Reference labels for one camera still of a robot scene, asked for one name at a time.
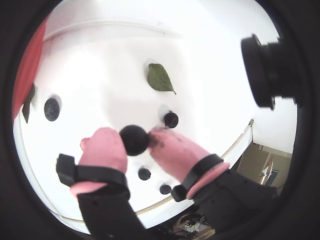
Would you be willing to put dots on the white sheet mat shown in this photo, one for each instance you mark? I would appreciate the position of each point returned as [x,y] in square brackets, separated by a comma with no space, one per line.
[100,75]

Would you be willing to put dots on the small blueberry with stem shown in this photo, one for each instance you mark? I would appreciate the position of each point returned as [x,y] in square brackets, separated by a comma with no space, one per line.
[170,119]

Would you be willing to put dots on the flat pointed green leaf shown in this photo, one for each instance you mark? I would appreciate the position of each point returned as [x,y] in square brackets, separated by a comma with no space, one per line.
[158,78]

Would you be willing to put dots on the small dark blueberry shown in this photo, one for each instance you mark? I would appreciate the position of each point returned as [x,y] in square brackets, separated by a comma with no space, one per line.
[134,140]
[144,173]
[165,189]

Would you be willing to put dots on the pink-sleeved gripper finger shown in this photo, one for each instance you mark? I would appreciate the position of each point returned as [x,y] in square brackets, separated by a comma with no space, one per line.
[180,155]
[100,150]

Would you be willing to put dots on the large dark blueberry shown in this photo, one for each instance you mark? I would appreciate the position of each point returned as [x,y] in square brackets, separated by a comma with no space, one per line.
[52,109]

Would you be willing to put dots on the black camera lens module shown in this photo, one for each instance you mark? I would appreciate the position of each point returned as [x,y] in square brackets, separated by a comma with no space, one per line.
[260,75]

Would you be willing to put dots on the red collapsible silicone cup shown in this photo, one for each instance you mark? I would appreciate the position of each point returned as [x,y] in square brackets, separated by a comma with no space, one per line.
[27,70]

